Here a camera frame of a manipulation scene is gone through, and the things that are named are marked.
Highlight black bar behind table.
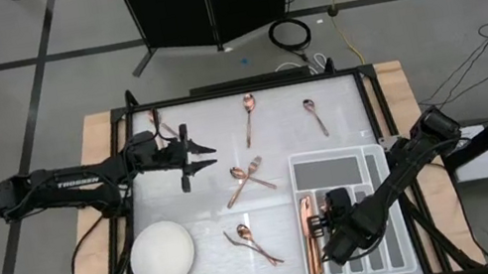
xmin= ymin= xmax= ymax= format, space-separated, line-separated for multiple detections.
xmin=187 ymin=64 xmax=313 ymax=98

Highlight coiled black cable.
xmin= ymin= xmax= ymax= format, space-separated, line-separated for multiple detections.
xmin=265 ymin=13 xmax=315 ymax=57

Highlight black table frame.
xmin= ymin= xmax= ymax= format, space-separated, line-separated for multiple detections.
xmin=31 ymin=33 xmax=488 ymax=274

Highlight black cable under frame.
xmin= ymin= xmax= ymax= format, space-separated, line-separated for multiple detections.
xmin=61 ymin=211 xmax=121 ymax=274

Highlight black folding room divider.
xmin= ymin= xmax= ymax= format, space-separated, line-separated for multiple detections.
xmin=117 ymin=0 xmax=309 ymax=80

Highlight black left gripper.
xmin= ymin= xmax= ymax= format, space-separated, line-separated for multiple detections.
xmin=122 ymin=118 xmax=224 ymax=203

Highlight white cable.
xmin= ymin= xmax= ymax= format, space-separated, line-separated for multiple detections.
xmin=273 ymin=50 xmax=330 ymax=79

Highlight copper spoons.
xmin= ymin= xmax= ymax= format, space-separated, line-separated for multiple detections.
xmin=222 ymin=222 xmax=286 ymax=273

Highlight white round plate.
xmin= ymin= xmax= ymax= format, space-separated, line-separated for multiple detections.
xmin=123 ymin=215 xmax=200 ymax=274

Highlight silver mounting plate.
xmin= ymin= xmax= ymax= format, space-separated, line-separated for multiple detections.
xmin=377 ymin=132 xmax=403 ymax=153

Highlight white cutlery organizer tray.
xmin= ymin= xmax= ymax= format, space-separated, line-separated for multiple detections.
xmin=285 ymin=135 xmax=420 ymax=274

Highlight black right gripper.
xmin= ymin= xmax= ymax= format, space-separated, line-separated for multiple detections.
xmin=305 ymin=182 xmax=388 ymax=270

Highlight white paper sheet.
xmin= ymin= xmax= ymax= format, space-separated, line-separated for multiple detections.
xmin=446 ymin=121 xmax=488 ymax=185

